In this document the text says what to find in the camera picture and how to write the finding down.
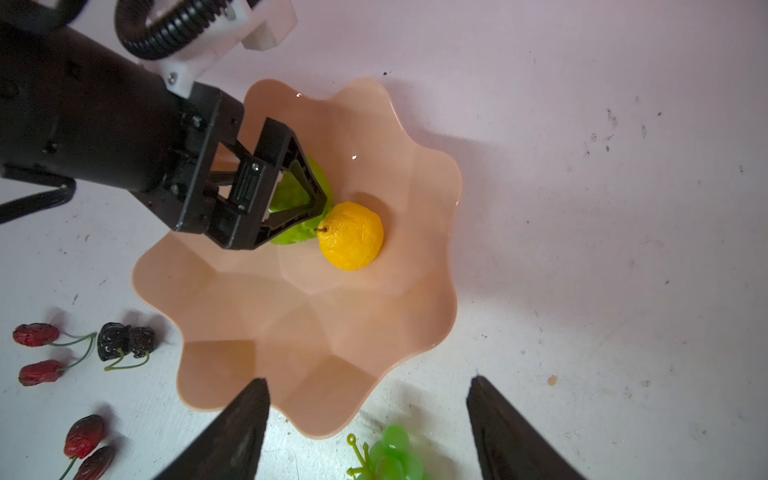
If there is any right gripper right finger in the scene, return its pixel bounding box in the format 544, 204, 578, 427
466, 375, 584, 480

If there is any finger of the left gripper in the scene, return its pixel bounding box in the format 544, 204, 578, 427
218, 118, 326, 207
206, 152, 328, 251

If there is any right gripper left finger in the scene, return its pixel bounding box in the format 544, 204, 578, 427
157, 378, 271, 480

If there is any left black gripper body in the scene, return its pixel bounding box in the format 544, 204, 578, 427
133, 83, 244, 234

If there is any green bumpy custard apple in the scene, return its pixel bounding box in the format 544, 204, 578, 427
269, 157, 334, 245

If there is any yellow fake pear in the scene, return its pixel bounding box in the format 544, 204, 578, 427
315, 202, 385, 271

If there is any green fake grape bunch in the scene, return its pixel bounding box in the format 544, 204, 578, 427
346, 423, 431, 480

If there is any pink wavy fruit bowl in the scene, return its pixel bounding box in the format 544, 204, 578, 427
133, 78, 462, 439

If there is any dark red cherry pair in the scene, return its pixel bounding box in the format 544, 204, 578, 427
59, 414, 117, 480

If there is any black cherry pair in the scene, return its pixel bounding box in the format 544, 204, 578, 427
97, 322, 157, 372

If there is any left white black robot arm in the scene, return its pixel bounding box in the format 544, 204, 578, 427
1, 1, 328, 250

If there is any black corrugated cable hose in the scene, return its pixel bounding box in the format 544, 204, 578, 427
113, 0, 265, 61

